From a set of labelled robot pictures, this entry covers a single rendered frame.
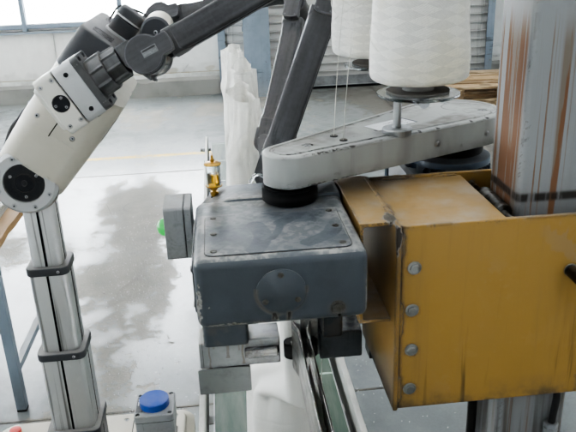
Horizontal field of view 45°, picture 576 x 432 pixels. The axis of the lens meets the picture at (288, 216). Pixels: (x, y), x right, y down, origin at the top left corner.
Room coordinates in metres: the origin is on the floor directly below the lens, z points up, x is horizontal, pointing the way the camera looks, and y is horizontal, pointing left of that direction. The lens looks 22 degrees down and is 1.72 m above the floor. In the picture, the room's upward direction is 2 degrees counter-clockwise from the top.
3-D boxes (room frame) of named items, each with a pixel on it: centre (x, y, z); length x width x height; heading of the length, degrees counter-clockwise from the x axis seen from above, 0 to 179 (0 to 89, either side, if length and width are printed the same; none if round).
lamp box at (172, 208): (1.08, 0.18, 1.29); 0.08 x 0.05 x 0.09; 5
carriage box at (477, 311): (1.05, -0.31, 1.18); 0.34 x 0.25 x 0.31; 95
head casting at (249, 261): (0.98, 0.03, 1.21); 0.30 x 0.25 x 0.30; 5
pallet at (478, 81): (6.70, -2.09, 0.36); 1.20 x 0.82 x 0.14; 91
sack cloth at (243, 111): (3.12, 0.18, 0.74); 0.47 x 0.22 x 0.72; 3
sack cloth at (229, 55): (4.55, 0.31, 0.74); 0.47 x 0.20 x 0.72; 7
